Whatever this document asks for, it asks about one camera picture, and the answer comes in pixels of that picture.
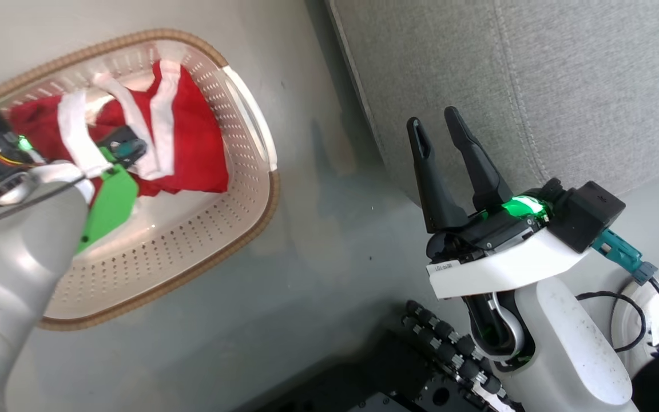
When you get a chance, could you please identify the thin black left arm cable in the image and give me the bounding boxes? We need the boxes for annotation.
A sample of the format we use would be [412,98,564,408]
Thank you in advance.
[0,177,88,232]

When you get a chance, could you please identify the grey fabric sofa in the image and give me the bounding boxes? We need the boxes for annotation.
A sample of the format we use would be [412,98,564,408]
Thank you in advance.
[325,0,659,229]

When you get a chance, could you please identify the red garment with white bands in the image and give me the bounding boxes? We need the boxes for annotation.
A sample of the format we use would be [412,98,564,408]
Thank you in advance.
[86,59,230,198]

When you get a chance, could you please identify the teal right camera connector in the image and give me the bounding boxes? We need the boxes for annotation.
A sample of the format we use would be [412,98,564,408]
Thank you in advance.
[591,229,659,286]

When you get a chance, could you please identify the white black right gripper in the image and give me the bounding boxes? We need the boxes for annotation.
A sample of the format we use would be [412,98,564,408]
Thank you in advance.
[407,106,590,299]

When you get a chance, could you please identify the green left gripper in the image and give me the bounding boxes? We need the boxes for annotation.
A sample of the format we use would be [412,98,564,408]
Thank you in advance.
[0,112,140,255]

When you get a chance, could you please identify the white basket with woven rim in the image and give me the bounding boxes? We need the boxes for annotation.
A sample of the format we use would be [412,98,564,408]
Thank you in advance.
[0,29,280,331]

